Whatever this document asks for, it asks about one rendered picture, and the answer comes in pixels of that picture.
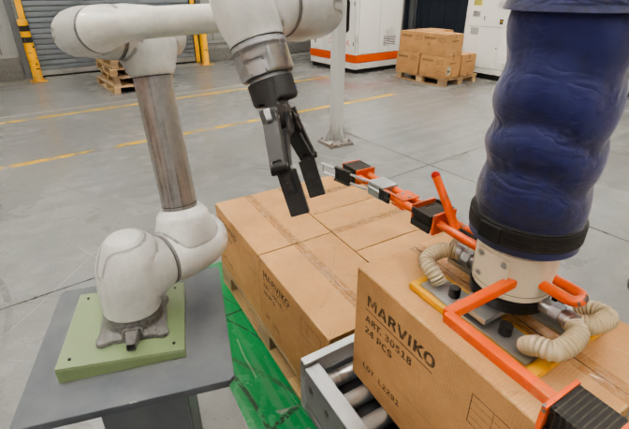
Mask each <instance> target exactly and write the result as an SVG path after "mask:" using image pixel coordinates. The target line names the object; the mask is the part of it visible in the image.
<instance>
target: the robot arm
mask: <svg viewBox="0 0 629 429"><path fill-rule="evenodd" d="M209 2H210V3H209V4H194V5H175V6H156V7H153V6H148V5H141V4H127V3H120V4H98V5H88V6H76V7H70V8H67V9H64V10H62V11H60V12H59V13H58V14H57V15H56V16H55V17H54V19H53V20H52V23H51V34H52V37H53V39H54V43H55V44H56V45H57V47H58V48H60V49H61V50H62V51H63V52H66V53H67V54H69V55H72V56H75V57H90V58H95V59H105V60H119V61H120V63H121V64H122V66H123V67H124V69H125V72H126V73H127V74H128V76H129V77H130V78H133V82H134V86H135V90H136V94H137V99H138V103H139V110H140V114H141V119H142V123H143V127H144V131H145V135H146V140H147V143H148V148H149V152H150V157H151V160H152V164H153V169H154V177H155V180H156V184H157V189H158V193H159V198H160V201H161V206H162V209H161V210H160V211H159V213H158V214H157V216H156V219H155V221H156V222H155V230H154V235H152V234H151V233H149V232H147V231H145V230H142V229H120V230H117V231H115V232H113V233H112V234H110V235H109V236H108V237H107V238H106V239H105V240H104V241H103V242H102V243H101V245H100V247H99V249H98V252H97V256H96V261H95V283H96V290H97V295H98V299H99V302H100V305H101V308H102V312H103V318H102V323H101V329H100V334H99V336H98V337H97V339H96V340H95V345H96V347H97V348H107V347H110V346H113V345H118V344H123V343H126V350H127V351H129V352H130V351H135V350H136V349H137V346H138V343H139V340H145V339H151V338H165V337H167V336H168V335H169V328H168V325H167V304H168V295H167V294H165V293H166V292H167V291H168V290H169V289H170V288H171V287H172V286H173V285H174V284H176V283H178V282H180V281H183V280H184V279H186V278H188V277H191V276H192V275H194V274H197V273H199V272H201V271H202V270H204V269H206V268H207V267H209V266H210V265H212V264H213V263H214V262H215V261H217V260H218V259H219V257H220V256H221V255H222V254H223V253H224V251H225V250H226V248H227V241H228V235H227V229H226V227H225V225H224V224H223V222H222V221H221V220H220V219H219V218H218V217H216V216H215V215H213V214H210V212H209V210H208V208H207V207H206V206H205V205H204V204H203V203H201V202H200V201H198V200H197V198H196V193H195V188H194V184H193V179H192V174H191V170H190V165H189V160H188V155H187V151H186V146H185V141H184V136H183V128H182V124H181V119H180V114H179V110H178V105H177V100H176V96H175V91H174V86H173V81H172V77H171V73H174V71H175V68H176V61H177V57H178V56H179V55H180V54H181V53H182V52H183V50H184V48H185V45H186V36H190V35H200V34H209V33H220V34H221V35H222V37H223V38H224V40H225V41H226V43H227V45H228V47H229V49H230V51H231V56H232V59H233V60H234V63H235V66H236V68H237V72H238V74H239V77H240V80H241V83H242V84H244V85H249V86H248V87H247V88H248V91H249V94H250V97H251V99H252V102H253V105H254V107H255V108H256V109H263V108H266V109H264V110H261V111H259V115H260V118H261V122H262V125H263V130H264V136H265V142H266V147H267V153H268V159H269V164H270V170H271V176H275V175H277V177H278V180H279V183H280V186H281V188H282V191H283V194H284V197H285V202H286V205H287V208H288V211H289V213H290V216H291V217H293V216H297V215H303V214H307V213H309V212H310V209H309V206H308V203H307V200H306V198H305V195H304V192H303V189H302V186H301V183H300V178H299V175H298V172H297V169H296V168H294V169H293V167H292V157H291V148H290V144H291V146H292V147H293V149H294V151H295V152H296V154H297V156H298V157H299V159H300V162H299V165H300V170H301V173H302V176H303V179H304V182H305V184H306V187H307V191H308V194H309V197H310V198H314V197H317V196H321V195H324V194H326V191H325V188H324V186H323V183H322V180H321V177H320V174H319V170H318V167H317V165H316V162H315V157H317V152H315V149H314V148H313V145H312V144H311V142H310V140H309V138H308V135H307V133H306V131H305V129H304V126H303V124H302V122H301V120H300V117H299V114H298V111H297V108H296V106H293V107H290V105H289V104H288V100H289V99H292V98H294V97H296V96H297V95H298V90H297V87H296V84H295V82H294V79H293V76H292V73H288V72H290V71H291V70H292V69H293V68H294V64H293V61H292V58H291V55H290V52H289V49H288V47H287V43H286V42H287V41H304V40H307V39H316V38H321V37H324V36H326V35H328V34H330V33H331V32H333V31H334V30H335V29H336V28H337V27H338V25H339V24H340V22H341V20H342V18H343V1H342V0H209Z"/></svg>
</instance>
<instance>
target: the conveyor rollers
mask: <svg viewBox="0 0 629 429"><path fill-rule="evenodd" d="M328 375H329V377H330V378H331V380H332V381H333V382H334V384H335V385H336V386H337V388H338V387H339V386H341V385H343V384H345V383H346V382H348V381H350V380H352V379H354V378H356V377H358V376H357V375H356V374H355V373H354V371H353V361H352V362H349V363H347V364H345V365H343V366H341V367H339V368H337V369H335V370H333V371H331V372H329V373H328ZM343 396H344V397H345V399H346V400H347V401H348V403H349V404H350V405H351V407H352V408H353V409H356V408H358V407H360V406H362V405H364V404H366V403H367V402H369V401H371V400H373V399H374V396H373V395H372V394H371V393H370V391H369V390H368V389H367V388H366V386H365V385H364V384H362V385H360V386H358V387H356V388H355V389H353V390H352V391H350V392H347V393H345V394H343ZM361 419H362V420H363V422H364V423H365V424H366V426H367V427H368V428H369V429H383V428H385V427H387V426H388V425H390V424H391V423H393V422H394V420H392V419H391V418H390V416H389V415H388V414H387V412H386V411H385V410H384V409H383V408H382V407H380V408H378V409H376V410H375V411H373V412H371V413H370V414H368V415H366V416H364V417H363V418H361Z"/></svg>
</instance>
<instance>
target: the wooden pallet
mask: <svg viewBox="0 0 629 429"><path fill-rule="evenodd" d="M222 268H223V277H224V282H225V283H226V285H227V287H228V288H229V290H230V292H231V293H232V295H233V296H234V298H235V299H236V301H237V303H238V304H239V306H240V307H241V309H242V311H243V312H244V314H245V316H247V318H248V319H249V321H250V322H251V324H252V326H253V327H254V329H255V330H256V332H257V334H258V336H259V337H260V339H261V340H262V342H263V343H264V345H265V346H266V348H267V350H268V351H269V353H270V354H271V356H272V358H273V359H274V360H275V362H276V363H277V365H278V366H279V368H280V370H281V371H282V373H283V374H284V376H285V378H286V379H287V381H288V383H289V384H290V386H291V387H292V389H293V390H294V392H295V394H296V395H297V396H298V398H299V399H300V401H301V390H300V376H299V374H298V373H297V371H296V370H295V368H294V367H293V365H292V364H291V363H290V361H289V360H288V358H287V357H286V355H285V354H284V353H283V351H282V350H281V348H280V347H279V345H278V344H277V342H276V341H275V339H274V338H273V337H272V335H271V333H270V332H269V330H268V329H267V327H266V326H265V324H264V323H263V321H262V320H261V318H260V317H259V315H258V314H257V312H256V310H255V309H254V308H253V306H252V305H251V304H250V303H249V301H248V300H247V298H246V297H245V295H244V294H243V292H242V291H241V289H240V287H239V286H238V284H237V283H236V281H235V280H234V279H233V277H232V276H231V274H230V273H229V271H228V270H227V268H226V266H225V265H224V263H223V262H222Z"/></svg>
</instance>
